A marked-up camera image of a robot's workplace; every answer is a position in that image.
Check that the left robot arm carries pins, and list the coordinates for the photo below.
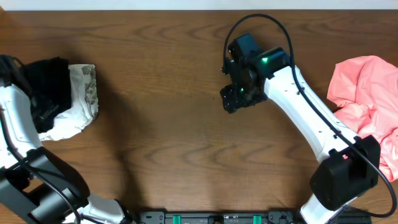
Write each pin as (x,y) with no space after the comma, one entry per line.
(37,185)

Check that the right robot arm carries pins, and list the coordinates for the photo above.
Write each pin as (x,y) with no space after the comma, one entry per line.
(348,163)

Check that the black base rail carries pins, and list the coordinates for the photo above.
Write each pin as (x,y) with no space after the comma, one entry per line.
(272,217)

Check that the black t-shirt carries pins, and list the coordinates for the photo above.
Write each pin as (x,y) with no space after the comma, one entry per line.
(51,90)

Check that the white patterned folded garment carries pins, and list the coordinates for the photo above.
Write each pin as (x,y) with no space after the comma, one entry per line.
(84,108)

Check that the pink t-shirt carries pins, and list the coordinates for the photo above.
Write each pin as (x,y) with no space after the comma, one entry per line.
(365,90)

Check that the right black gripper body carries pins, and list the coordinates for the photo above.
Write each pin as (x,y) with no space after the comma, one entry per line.
(244,94)

